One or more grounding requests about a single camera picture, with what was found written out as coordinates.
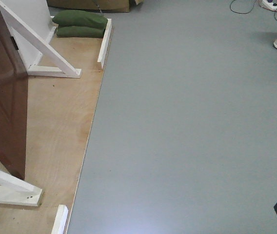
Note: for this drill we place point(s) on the brown wooden door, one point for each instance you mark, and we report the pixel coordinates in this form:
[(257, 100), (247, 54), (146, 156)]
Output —
[(13, 104)]

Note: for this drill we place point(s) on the brown plywood base board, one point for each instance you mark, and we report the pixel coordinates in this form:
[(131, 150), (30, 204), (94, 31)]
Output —
[(60, 116)]

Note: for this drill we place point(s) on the white diagonal wooden brace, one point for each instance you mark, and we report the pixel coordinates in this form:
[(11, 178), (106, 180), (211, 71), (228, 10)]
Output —
[(52, 64)]

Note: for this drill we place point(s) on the lower green sandbag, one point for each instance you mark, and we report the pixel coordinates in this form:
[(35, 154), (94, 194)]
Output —
[(79, 31)]

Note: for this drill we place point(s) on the green sandbag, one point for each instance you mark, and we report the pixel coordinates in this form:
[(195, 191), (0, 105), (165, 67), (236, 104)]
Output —
[(80, 18), (79, 31)]

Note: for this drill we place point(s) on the large cardboard box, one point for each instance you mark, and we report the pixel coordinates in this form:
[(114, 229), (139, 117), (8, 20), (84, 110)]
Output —
[(122, 6)]

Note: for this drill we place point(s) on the upper green sandbag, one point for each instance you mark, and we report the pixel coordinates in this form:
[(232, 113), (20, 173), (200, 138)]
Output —
[(80, 18)]

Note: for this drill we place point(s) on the white near wooden brace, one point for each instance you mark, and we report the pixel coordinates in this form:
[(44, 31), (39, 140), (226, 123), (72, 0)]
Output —
[(14, 191)]

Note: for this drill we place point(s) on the white power strip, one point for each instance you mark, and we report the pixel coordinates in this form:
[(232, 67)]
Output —
[(269, 5)]

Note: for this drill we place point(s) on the white wooden edge rail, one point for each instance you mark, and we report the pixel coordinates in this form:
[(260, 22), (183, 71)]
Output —
[(105, 44)]

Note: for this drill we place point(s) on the white short rail near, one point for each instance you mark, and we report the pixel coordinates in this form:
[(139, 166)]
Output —
[(60, 220)]

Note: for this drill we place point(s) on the white wall panel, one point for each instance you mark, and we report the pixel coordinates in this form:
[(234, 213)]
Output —
[(30, 23)]

